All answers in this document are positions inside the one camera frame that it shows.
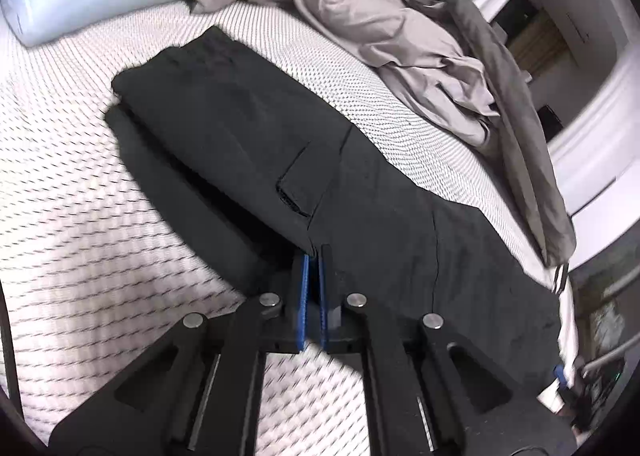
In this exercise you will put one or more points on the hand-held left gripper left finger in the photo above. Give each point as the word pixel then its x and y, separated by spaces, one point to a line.
pixel 301 306

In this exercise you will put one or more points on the white honeycomb patterned mattress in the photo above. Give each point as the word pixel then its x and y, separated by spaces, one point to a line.
pixel 60 186

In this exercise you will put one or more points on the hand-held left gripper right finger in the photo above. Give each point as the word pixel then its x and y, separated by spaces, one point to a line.
pixel 324 306

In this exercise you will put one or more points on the light grey duvet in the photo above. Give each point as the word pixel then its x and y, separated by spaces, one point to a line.
pixel 360 10

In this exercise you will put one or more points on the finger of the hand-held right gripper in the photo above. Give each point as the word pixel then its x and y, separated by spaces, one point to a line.
pixel 559 376

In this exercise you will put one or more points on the black pants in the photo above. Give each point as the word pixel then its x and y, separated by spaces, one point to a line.
pixel 250 110

